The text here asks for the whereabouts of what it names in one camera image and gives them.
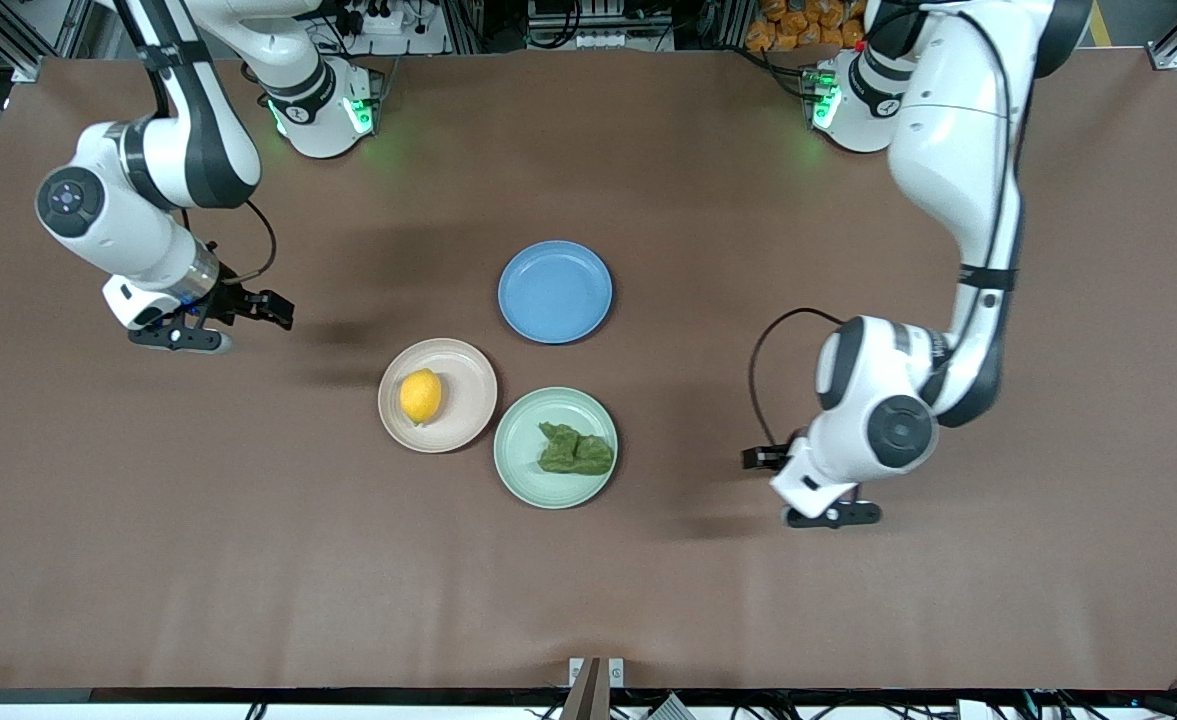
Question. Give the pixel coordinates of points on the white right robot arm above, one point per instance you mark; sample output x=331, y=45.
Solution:
x=118, y=230

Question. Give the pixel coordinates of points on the grey ribbed adapter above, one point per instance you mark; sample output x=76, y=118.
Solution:
x=668, y=708

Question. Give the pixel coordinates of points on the white power strip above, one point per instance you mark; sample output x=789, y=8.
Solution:
x=388, y=20

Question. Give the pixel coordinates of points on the green lettuce leaf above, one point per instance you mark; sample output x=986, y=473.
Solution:
x=573, y=452

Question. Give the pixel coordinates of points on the yellow lemon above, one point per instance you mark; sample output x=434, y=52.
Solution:
x=420, y=396

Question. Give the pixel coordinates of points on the pale green round plate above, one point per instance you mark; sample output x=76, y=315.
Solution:
x=528, y=475

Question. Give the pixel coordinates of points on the white metal bracket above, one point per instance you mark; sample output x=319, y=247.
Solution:
x=575, y=670

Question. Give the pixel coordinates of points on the pale beige round plate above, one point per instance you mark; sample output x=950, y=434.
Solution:
x=463, y=400

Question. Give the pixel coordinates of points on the brown stand pole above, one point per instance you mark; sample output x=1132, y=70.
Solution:
x=588, y=695

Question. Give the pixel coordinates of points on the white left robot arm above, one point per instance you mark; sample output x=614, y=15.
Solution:
x=958, y=150

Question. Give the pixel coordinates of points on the blue round plate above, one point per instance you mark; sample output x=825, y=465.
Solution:
x=555, y=292

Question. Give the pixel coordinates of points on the bag of orange fruits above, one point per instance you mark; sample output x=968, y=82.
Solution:
x=808, y=25

